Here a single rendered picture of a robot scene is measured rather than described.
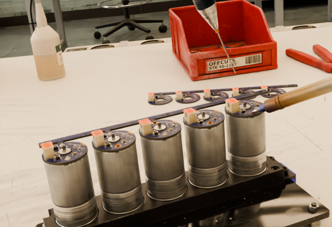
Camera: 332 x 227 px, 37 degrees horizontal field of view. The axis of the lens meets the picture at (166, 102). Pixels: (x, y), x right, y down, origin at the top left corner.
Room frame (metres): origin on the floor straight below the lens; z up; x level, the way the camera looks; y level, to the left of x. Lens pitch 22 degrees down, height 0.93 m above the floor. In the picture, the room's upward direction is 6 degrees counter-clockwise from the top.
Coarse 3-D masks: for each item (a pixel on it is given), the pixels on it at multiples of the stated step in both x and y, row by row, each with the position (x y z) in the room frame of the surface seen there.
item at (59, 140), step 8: (240, 96) 0.30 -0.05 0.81; (248, 96) 0.30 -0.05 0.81; (208, 104) 0.29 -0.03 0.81; (216, 104) 0.29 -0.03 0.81; (168, 112) 0.29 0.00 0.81; (176, 112) 0.29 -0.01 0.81; (136, 120) 0.28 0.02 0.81; (152, 120) 0.28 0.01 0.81; (104, 128) 0.27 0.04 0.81; (112, 128) 0.27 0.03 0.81; (120, 128) 0.27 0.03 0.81; (72, 136) 0.27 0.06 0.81; (80, 136) 0.27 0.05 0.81; (88, 136) 0.27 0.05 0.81
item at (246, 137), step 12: (240, 108) 0.28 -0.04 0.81; (228, 120) 0.28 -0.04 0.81; (240, 120) 0.27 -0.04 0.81; (252, 120) 0.27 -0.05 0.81; (264, 120) 0.28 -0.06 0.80; (228, 132) 0.28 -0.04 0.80; (240, 132) 0.27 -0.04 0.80; (252, 132) 0.27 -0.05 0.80; (264, 132) 0.28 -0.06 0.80; (228, 144) 0.28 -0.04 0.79; (240, 144) 0.27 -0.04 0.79; (252, 144) 0.27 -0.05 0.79; (264, 144) 0.28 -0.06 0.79; (228, 156) 0.28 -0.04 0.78; (240, 156) 0.27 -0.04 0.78; (252, 156) 0.27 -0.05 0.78; (264, 156) 0.28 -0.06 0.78; (228, 168) 0.28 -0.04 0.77; (240, 168) 0.27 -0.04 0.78; (252, 168) 0.27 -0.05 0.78; (264, 168) 0.28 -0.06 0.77
